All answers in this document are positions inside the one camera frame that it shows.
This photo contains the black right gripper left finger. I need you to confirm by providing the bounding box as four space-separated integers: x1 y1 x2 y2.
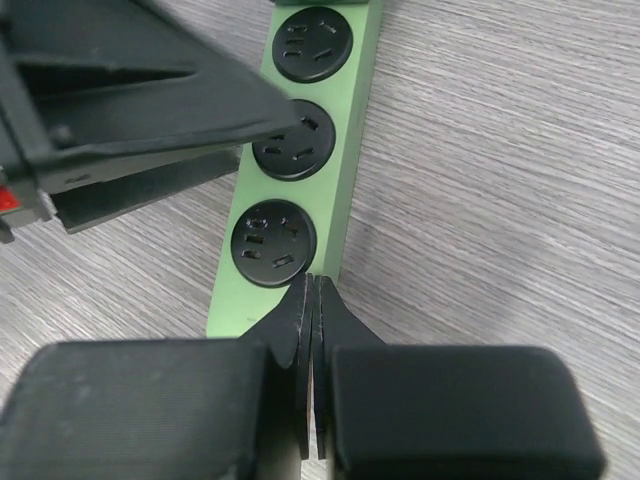
1 274 313 479

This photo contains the green power strip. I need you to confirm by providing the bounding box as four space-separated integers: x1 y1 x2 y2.
206 1 383 338

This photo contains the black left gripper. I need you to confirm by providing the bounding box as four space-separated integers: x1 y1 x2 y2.
1 1 297 243

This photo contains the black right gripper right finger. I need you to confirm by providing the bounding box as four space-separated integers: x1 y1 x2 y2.
312 277 607 479

